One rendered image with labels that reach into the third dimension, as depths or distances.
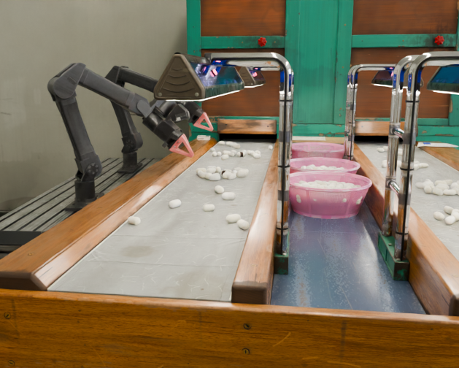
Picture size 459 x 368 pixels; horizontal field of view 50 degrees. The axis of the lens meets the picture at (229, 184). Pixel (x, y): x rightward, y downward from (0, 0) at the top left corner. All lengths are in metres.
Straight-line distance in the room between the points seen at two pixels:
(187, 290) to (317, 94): 1.83
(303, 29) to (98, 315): 1.96
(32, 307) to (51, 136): 2.84
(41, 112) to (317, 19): 2.03
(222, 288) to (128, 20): 2.80
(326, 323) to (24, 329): 0.48
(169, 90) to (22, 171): 3.05
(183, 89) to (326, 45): 1.79
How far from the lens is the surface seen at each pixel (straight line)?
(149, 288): 0.82
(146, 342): 0.81
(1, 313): 0.89
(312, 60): 2.51
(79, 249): 0.98
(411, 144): 0.99
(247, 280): 0.78
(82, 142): 1.60
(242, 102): 2.53
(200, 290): 0.80
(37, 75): 3.64
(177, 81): 0.77
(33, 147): 3.70
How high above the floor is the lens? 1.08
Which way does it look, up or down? 13 degrees down
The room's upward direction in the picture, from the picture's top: straight up
